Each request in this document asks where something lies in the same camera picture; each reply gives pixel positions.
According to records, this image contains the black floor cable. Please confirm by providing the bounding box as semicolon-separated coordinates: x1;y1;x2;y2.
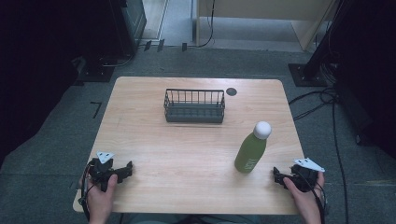
330;92;350;224
287;87;340;122

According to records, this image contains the light wooden desk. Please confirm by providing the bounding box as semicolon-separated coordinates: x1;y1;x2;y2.
195;0;338;52

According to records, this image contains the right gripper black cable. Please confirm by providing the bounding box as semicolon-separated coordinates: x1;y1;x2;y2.
295;170;329;224

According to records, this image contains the black metal stand with base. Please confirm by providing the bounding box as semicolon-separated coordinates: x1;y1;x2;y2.
73;54;132;87
287;0;347;88

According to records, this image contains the dark wire basket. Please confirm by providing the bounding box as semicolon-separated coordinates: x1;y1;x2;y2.
163;88;226;124

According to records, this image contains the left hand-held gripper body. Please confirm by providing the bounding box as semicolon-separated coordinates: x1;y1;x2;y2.
87;151;118;192

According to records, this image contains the green bottle with white cap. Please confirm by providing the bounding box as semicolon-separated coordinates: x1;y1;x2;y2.
233;120;273;175

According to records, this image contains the dark cabinet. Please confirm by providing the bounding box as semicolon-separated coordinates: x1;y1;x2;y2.
109;0;148;57

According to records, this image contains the person's right hand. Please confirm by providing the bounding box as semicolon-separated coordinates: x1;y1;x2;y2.
282;171;327;217

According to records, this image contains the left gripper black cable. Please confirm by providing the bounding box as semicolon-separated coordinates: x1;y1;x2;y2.
78;159;95;222

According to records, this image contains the person's left hand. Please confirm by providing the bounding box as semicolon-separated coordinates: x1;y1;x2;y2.
81;174;120;217

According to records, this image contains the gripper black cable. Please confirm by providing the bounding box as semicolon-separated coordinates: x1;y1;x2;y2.
295;170;329;224
78;159;95;222

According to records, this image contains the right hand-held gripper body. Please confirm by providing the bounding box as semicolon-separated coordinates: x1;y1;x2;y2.
289;157;326;193

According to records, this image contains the black hanging cable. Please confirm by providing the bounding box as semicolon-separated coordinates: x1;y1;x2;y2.
196;0;217;49

